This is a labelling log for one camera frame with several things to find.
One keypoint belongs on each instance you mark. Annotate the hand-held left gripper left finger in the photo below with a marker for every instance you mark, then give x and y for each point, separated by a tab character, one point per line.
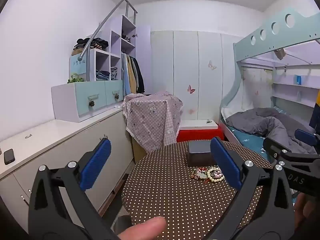
96	166

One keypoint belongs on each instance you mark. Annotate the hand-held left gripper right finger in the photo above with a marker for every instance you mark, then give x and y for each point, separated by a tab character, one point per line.
226	163

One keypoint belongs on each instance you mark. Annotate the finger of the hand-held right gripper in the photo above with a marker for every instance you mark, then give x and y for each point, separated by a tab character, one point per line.
271	146
305	137

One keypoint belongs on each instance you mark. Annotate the black jewelry box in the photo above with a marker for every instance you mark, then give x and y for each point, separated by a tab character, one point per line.
200	152

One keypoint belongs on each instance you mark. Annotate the heap of mixed jewelry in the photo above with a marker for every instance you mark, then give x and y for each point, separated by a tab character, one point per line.
197	177

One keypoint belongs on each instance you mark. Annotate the person's right hand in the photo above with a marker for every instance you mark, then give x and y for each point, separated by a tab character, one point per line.
308	208

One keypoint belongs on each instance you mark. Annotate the person's left hand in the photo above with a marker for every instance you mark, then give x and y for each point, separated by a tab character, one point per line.
143	228

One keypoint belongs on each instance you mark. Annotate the dark blue hanging garment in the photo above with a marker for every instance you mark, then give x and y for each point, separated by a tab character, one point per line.
316	115

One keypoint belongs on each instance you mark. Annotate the grey duvet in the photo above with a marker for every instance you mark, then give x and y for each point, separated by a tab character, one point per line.
262	122

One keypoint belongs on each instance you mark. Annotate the blue bed sheet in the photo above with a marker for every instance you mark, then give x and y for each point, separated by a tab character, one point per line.
246	137

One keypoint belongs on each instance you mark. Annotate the red storage bench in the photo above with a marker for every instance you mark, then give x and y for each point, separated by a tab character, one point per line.
197	132

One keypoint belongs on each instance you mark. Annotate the beige low cabinet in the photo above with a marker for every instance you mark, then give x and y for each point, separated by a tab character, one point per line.
62	140

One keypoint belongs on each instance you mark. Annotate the brown cardboard box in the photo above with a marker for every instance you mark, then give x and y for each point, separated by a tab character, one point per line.
138	152

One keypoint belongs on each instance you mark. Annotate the small metal clip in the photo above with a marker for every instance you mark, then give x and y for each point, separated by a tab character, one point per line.
207	121

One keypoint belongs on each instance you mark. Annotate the brown polka-dot round table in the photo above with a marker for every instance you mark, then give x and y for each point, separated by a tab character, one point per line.
175	192

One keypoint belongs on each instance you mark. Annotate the faint butterfly sticker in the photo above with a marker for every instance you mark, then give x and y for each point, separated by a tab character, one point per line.
191	110

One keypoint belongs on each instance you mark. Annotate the small metal keys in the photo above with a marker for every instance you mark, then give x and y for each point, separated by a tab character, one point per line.
28	136

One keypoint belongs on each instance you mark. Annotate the pink bear-print cloth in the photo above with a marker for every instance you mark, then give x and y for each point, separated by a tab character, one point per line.
150	115

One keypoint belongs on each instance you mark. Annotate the teal drawer cabinet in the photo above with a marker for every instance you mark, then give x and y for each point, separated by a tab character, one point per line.
82	92

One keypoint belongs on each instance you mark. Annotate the pink butterfly sticker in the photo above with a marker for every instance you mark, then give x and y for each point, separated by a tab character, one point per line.
191	89

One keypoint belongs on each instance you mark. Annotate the brown hanging pouch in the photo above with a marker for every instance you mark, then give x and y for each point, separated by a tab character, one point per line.
280	54

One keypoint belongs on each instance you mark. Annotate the black phone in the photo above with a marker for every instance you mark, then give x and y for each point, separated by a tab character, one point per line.
9	156

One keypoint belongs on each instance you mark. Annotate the green plant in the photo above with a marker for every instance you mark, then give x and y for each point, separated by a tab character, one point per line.
75	79

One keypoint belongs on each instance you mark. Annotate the stack of folded jeans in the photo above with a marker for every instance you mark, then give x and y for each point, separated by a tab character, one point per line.
115	73
102	75

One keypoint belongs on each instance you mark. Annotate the row of hanging clothes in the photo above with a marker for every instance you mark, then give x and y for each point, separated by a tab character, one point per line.
132	75

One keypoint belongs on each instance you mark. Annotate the pale butterfly sticker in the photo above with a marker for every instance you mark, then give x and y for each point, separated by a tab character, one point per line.
212	65

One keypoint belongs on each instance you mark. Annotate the light green bunk bed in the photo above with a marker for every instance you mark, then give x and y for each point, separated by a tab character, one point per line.
275	37

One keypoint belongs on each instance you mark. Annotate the white wardrobe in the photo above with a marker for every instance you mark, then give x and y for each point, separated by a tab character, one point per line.
185	62

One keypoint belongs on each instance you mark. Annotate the pile of dark clothes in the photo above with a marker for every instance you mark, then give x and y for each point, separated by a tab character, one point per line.
91	43

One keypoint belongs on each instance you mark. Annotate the folded clothes in cubby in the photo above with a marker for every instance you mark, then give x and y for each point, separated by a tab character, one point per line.
126	38

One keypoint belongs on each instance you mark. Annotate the grey metal handrail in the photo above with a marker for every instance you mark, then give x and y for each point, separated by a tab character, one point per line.
100	27

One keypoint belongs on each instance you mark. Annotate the purple stair shelf cabinet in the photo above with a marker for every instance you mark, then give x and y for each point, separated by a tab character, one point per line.
116	22

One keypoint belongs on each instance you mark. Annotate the purple wall shelf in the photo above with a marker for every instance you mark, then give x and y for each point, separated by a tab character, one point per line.
295	86

